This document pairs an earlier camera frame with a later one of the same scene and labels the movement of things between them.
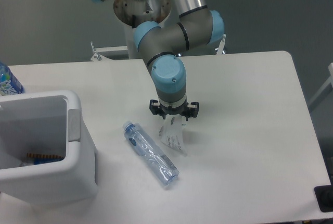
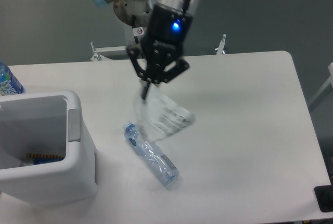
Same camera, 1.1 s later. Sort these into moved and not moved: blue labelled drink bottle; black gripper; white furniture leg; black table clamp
Moved: black gripper
Not moved: white furniture leg; blue labelled drink bottle; black table clamp
